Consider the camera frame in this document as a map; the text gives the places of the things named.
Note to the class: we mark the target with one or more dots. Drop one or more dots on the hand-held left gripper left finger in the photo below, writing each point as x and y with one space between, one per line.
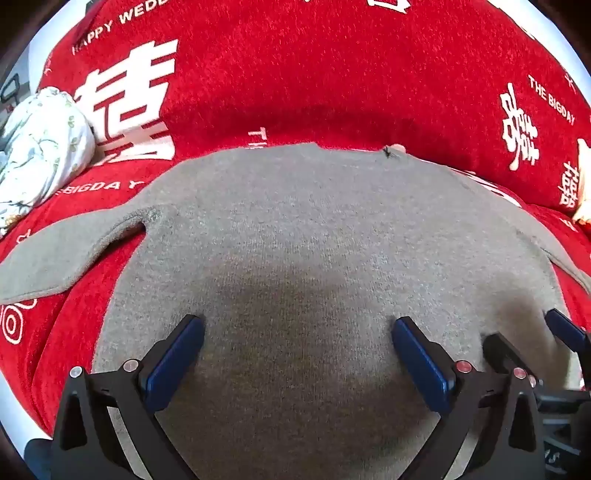
178 364

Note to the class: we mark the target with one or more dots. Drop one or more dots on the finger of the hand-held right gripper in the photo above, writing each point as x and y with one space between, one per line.
565 330
498 349

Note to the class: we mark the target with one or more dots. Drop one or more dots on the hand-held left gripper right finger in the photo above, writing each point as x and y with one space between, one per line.
425 364

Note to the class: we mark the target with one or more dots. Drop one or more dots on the grey knit sweater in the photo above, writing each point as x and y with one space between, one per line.
295 230

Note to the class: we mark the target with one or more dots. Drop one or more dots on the cream cloth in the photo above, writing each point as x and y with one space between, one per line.
584 184

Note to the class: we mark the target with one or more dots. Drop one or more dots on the white floral cloth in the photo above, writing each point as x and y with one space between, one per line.
41 138

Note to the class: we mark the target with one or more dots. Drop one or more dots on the red printed sofa cover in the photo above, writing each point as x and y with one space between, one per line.
323 69

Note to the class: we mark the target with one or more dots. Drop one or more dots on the black exercise equipment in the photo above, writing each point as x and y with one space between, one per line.
10 87

